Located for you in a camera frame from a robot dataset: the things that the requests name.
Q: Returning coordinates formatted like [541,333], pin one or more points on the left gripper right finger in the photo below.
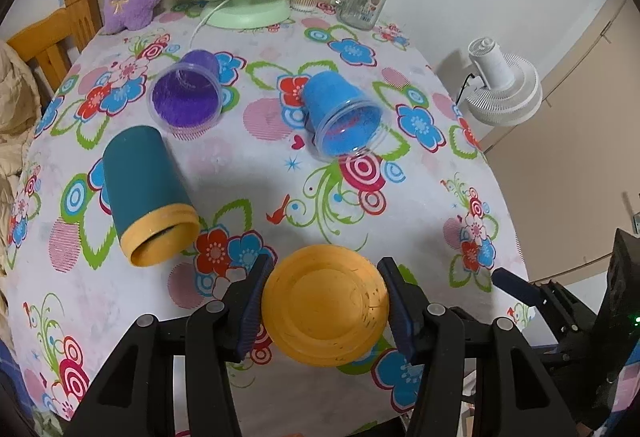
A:
[514,394]

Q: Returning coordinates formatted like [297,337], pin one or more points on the floral tablecloth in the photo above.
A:
[425,195]

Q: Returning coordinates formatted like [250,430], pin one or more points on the orange plastic cup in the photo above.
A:
[325,306]

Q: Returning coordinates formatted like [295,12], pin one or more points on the white clip fan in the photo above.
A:
[505,89]

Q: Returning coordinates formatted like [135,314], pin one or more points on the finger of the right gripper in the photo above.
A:
[515,286]

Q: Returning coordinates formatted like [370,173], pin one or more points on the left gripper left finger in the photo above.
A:
[132,393]

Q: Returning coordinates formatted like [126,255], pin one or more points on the teal cup with yellow rim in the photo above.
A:
[153,215]

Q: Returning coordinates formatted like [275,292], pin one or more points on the beige cabinet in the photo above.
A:
[570,174]

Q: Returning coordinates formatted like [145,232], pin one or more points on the purple plastic cup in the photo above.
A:
[186,98]

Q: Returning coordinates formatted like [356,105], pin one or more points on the beige puffer jacket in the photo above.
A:
[20,110]

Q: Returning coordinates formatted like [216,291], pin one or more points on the blue plastic cup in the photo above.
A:
[346,122]

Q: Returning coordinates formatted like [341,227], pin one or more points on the wooden chair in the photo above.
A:
[44,41]

